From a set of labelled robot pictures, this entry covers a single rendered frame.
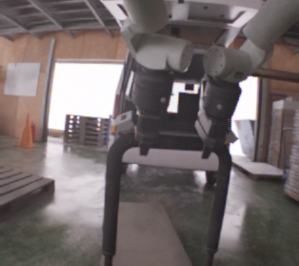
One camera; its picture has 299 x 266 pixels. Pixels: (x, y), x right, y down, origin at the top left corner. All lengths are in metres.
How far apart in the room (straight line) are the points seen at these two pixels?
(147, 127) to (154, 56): 0.15
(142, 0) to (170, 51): 0.12
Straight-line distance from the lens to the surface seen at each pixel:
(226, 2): 1.54
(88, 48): 5.05
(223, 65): 0.41
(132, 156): 2.26
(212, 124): 0.47
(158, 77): 0.39
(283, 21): 0.40
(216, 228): 0.64
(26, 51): 6.12
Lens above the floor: 0.80
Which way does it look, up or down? 1 degrees up
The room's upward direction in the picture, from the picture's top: 5 degrees clockwise
